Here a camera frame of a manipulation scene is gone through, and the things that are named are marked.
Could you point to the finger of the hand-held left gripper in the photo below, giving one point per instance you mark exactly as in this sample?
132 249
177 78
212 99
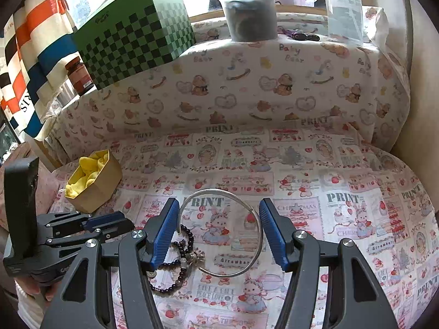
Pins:
103 220
109 237

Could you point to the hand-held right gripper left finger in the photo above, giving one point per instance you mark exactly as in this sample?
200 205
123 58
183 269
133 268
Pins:
164 233

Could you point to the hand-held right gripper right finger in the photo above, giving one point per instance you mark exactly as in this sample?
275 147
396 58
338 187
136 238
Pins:
271 233

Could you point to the gold octagonal jewelry box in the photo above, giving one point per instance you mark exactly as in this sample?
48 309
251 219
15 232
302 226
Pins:
97 181

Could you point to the silver bangle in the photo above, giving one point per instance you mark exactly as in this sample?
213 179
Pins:
219 190

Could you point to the person's left hand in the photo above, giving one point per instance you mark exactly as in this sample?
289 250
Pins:
34 287

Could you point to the yellow cloth lining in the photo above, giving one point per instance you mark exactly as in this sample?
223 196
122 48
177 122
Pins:
85 173

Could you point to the rabbit print bedsheet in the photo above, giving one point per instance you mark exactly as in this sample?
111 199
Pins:
308 178

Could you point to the brown medicine bottle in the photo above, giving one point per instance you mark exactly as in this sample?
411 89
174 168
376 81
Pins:
79 77

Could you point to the bear print cloth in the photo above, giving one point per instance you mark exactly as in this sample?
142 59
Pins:
260 89

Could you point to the striped towel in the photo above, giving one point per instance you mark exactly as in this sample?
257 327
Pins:
31 41

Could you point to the green checkered box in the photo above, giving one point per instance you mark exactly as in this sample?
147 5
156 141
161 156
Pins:
137 37

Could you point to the black pen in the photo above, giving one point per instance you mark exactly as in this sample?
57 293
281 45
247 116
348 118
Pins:
308 36

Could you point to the plastic tub with dark contents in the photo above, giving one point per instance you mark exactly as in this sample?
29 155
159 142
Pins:
252 13

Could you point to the clear spray bottle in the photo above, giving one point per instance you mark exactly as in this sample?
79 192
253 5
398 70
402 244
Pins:
343 10

